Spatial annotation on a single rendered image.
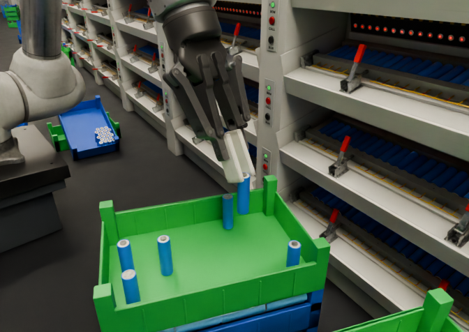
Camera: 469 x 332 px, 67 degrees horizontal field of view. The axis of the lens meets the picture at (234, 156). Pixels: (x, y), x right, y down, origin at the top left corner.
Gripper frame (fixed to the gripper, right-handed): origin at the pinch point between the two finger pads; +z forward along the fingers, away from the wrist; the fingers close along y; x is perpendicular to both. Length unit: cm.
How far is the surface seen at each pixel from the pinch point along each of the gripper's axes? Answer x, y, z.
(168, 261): -8.4, 11.2, 11.5
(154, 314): -2.8, 17.9, 13.9
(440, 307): 22.0, -2.4, 20.9
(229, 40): -43, -51, -26
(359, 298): -10, -32, 47
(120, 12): -135, -73, -71
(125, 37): -140, -75, -59
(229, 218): -9.1, -2.4, 11.3
